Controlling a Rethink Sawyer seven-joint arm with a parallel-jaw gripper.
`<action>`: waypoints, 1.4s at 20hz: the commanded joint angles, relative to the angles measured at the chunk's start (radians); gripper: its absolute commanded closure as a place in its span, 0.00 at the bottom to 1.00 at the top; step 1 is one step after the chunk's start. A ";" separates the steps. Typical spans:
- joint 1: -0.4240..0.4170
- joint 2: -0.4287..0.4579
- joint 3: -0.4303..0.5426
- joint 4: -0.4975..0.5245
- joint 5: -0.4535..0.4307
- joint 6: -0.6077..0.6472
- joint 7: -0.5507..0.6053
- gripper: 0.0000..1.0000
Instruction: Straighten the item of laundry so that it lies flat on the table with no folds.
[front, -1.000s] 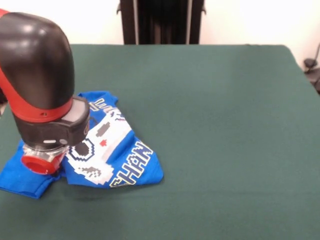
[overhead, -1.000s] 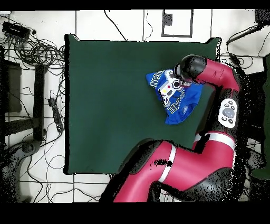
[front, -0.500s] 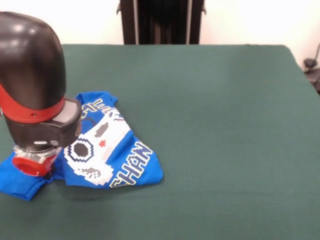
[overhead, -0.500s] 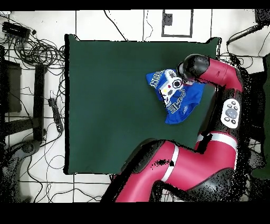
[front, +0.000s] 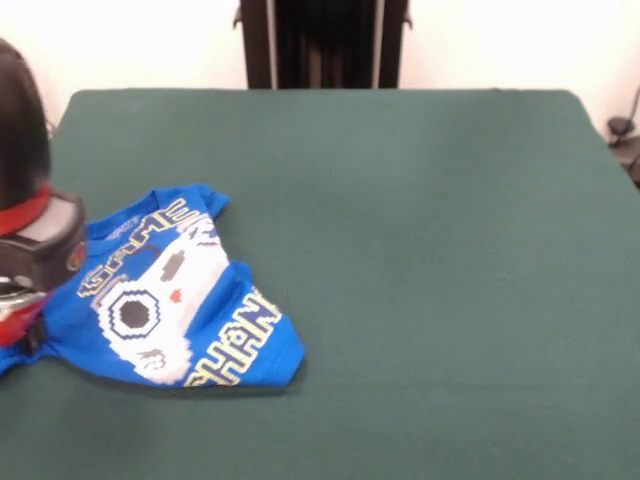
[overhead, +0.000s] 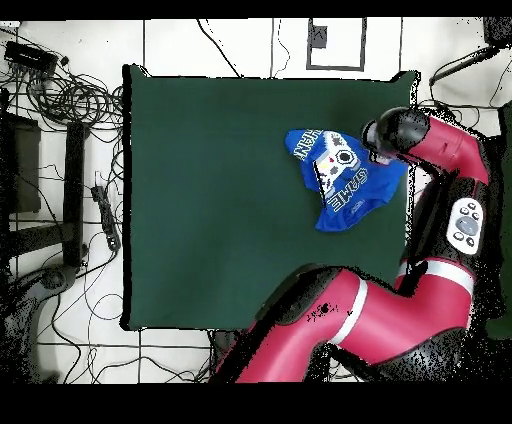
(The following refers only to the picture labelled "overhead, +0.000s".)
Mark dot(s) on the dark green table cloth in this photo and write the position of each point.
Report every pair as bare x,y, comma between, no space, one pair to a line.
200,200

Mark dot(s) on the blue printed t-shirt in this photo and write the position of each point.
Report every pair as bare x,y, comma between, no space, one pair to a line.
376,184

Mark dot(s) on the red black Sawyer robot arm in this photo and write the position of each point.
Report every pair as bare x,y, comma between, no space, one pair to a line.
400,320

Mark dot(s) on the black power strip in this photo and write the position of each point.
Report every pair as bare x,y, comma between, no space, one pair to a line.
106,218

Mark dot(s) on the black stand bar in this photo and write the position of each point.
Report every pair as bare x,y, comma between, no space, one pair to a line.
74,192

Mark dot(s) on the black box device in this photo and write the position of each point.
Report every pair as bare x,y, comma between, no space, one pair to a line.
30,56

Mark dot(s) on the dark grey square patch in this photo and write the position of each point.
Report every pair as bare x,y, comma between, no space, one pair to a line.
318,36

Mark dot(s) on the grey chair base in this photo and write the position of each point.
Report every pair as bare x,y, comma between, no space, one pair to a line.
56,276

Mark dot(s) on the grey square floor frame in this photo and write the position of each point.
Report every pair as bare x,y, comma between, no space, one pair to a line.
363,44

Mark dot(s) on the black flat panel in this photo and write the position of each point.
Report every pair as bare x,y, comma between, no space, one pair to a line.
26,168

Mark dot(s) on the black rod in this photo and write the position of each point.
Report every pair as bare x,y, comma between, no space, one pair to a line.
464,66

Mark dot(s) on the black speckled box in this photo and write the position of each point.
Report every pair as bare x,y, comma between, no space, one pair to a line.
498,31

